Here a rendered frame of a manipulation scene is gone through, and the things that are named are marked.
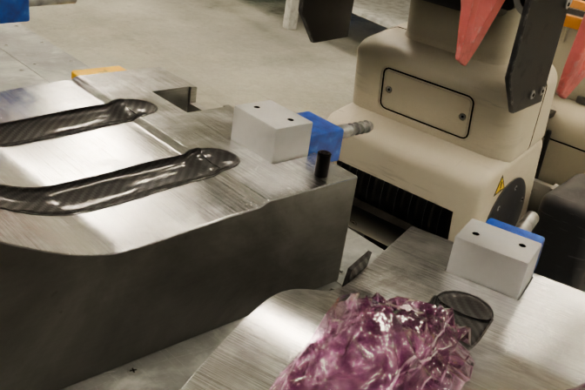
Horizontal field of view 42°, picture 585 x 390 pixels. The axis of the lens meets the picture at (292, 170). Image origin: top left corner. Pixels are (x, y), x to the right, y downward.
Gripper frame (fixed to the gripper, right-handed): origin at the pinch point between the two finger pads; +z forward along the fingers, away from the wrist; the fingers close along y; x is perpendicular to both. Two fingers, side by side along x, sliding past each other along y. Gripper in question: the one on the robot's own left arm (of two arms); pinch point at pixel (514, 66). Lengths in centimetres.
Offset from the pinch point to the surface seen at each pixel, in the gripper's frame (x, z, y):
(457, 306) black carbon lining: 1.4, 15.3, 2.6
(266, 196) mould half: -4.5, 13.9, -10.2
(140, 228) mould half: -11.9, 18.2, -12.7
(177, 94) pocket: 4.3, 10.4, -28.7
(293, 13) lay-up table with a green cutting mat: 319, -53, -253
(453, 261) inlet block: 3.4, 13.0, 0.5
